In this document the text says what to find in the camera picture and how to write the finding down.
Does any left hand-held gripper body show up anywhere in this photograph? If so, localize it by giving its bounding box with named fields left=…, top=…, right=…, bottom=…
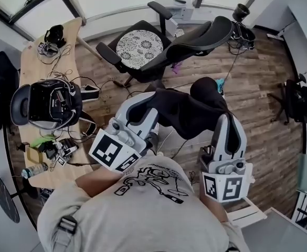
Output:
left=88, top=91, right=161, bottom=173

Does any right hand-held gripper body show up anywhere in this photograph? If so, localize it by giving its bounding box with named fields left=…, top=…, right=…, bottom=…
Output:
left=198, top=112, right=255, bottom=203

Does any black clothing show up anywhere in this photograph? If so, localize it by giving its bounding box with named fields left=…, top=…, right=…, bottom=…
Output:
left=150, top=77, right=236, bottom=141

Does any person's left forearm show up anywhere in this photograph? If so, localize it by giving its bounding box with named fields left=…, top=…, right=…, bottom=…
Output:
left=75, top=163, right=125, bottom=198

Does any person's right forearm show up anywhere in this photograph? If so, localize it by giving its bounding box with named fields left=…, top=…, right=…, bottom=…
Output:
left=198, top=192, right=229, bottom=223

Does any black swivel chair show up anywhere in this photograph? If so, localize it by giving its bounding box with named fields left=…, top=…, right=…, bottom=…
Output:
left=269, top=73, right=307, bottom=126

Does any white step stool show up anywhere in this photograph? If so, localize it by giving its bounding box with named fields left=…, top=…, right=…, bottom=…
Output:
left=225, top=195, right=269, bottom=229

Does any black and white shoe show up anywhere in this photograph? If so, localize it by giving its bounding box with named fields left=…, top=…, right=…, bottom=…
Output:
left=80, top=85, right=101, bottom=102

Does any purple toy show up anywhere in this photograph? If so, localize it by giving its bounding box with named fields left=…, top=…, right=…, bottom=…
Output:
left=171, top=61, right=183, bottom=75

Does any round patterned seat cushion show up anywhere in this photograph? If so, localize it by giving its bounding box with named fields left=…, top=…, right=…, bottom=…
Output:
left=115, top=29, right=164, bottom=69

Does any open black equipment bag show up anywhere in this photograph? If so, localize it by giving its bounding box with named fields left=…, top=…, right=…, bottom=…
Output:
left=27, top=78, right=83, bottom=130

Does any teal toy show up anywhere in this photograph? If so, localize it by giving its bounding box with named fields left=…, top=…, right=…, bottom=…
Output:
left=214, top=78, right=226, bottom=95

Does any person's grey printed shirt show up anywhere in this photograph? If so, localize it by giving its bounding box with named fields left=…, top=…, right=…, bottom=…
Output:
left=37, top=155, right=250, bottom=252

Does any green cloth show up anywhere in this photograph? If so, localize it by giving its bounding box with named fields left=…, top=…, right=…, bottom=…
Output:
left=30, top=134, right=56, bottom=149

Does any clear plastic water bottle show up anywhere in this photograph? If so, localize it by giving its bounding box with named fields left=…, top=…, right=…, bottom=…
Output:
left=21, top=162, right=49, bottom=179

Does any white cabinet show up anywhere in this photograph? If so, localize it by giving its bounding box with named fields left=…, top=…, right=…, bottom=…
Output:
left=154, top=0, right=195, bottom=21

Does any round black stool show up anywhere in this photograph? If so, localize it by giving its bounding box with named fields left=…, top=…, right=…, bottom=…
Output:
left=0, top=173, right=21, bottom=224

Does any black bucket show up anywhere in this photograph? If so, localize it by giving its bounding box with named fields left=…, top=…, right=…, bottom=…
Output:
left=232, top=3, right=251, bottom=22

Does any black and white camera device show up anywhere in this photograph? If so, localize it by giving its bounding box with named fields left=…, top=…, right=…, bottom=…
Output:
left=39, top=138, right=80, bottom=165

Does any white wire rack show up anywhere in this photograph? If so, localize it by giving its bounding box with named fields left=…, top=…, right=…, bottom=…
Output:
left=290, top=188, right=307, bottom=239

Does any yellow hexagonal frame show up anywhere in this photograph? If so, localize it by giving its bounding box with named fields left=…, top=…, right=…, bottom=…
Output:
left=25, top=146, right=44, bottom=165

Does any black strap buckle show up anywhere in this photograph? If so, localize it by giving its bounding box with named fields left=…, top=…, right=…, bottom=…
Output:
left=51, top=215, right=78, bottom=247

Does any small grey device with cables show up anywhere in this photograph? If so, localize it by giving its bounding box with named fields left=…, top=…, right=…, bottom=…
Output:
left=37, top=41, right=60, bottom=58

